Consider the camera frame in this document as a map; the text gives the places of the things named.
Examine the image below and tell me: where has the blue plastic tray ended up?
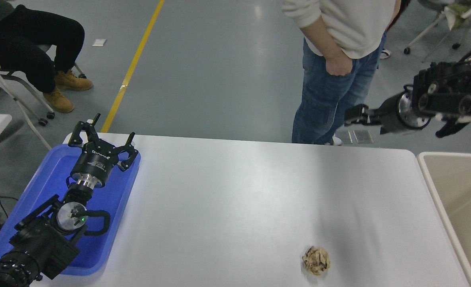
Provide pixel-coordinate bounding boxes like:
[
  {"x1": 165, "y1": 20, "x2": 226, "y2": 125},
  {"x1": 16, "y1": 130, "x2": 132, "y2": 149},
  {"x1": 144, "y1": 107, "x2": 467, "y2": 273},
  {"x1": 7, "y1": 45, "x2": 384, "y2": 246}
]
[{"x1": 0, "y1": 143, "x2": 142, "y2": 276}]

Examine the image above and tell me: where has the person's hand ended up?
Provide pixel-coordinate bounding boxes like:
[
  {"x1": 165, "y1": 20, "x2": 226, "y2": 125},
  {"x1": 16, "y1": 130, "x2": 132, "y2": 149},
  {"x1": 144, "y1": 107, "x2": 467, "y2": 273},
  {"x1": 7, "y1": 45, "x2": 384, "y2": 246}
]
[{"x1": 325, "y1": 50, "x2": 354, "y2": 77}]

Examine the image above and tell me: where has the grey wheeled office chair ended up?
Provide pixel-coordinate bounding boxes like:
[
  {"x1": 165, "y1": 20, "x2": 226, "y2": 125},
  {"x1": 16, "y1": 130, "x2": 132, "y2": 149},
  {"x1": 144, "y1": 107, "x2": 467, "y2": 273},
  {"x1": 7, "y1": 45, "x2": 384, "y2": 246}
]
[{"x1": 417, "y1": 0, "x2": 448, "y2": 12}]

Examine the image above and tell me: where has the crumpled tan paper ball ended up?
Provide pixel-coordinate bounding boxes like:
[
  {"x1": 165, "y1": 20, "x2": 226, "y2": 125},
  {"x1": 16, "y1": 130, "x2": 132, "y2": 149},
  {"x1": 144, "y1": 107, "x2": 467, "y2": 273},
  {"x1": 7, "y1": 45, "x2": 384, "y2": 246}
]
[{"x1": 302, "y1": 246, "x2": 331, "y2": 276}]

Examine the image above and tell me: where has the white-frame chair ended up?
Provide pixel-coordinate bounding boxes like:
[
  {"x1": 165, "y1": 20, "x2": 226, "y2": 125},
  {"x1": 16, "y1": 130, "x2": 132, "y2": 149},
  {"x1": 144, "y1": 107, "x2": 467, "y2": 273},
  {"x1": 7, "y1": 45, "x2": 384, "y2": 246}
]
[{"x1": 404, "y1": 0, "x2": 471, "y2": 62}]

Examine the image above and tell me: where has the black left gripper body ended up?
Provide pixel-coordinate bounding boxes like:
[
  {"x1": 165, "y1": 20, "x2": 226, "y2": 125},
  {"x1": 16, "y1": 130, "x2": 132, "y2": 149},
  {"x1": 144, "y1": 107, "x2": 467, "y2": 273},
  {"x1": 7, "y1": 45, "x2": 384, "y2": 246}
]
[{"x1": 70, "y1": 140, "x2": 118, "y2": 187}]

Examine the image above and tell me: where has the standing person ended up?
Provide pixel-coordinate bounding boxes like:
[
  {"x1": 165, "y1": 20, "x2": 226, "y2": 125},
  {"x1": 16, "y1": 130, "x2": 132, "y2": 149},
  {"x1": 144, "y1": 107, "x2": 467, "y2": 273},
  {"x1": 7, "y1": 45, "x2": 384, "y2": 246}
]
[{"x1": 282, "y1": 0, "x2": 403, "y2": 146}]

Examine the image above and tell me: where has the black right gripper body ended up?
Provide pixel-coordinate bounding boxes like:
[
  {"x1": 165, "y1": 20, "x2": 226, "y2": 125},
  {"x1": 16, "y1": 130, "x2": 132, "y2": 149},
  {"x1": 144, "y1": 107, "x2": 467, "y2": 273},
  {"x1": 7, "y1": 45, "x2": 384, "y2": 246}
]
[{"x1": 378, "y1": 92, "x2": 414, "y2": 135}]

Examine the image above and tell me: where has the person with black-white sneakers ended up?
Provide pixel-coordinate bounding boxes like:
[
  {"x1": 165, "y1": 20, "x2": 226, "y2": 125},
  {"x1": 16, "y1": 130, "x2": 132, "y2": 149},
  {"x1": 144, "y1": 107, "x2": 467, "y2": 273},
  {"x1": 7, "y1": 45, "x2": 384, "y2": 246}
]
[{"x1": 380, "y1": 0, "x2": 412, "y2": 60}]

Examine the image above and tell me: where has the pale green cloth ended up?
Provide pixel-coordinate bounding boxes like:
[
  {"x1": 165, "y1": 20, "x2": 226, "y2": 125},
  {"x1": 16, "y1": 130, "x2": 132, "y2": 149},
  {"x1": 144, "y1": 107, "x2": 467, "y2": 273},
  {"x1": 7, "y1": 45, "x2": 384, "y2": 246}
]
[{"x1": 443, "y1": 0, "x2": 471, "y2": 31}]

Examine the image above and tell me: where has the large pale bin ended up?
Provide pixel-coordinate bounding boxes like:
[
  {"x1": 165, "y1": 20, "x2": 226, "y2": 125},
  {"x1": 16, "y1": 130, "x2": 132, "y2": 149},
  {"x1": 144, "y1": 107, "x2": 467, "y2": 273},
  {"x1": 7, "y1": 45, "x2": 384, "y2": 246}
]
[{"x1": 417, "y1": 151, "x2": 471, "y2": 287}]

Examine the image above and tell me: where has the seated person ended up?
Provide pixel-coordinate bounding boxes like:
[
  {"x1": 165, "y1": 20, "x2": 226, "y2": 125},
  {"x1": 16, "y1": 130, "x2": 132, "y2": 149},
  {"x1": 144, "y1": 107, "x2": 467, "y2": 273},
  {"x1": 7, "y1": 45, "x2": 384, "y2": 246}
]
[{"x1": 0, "y1": 0, "x2": 94, "y2": 114}]

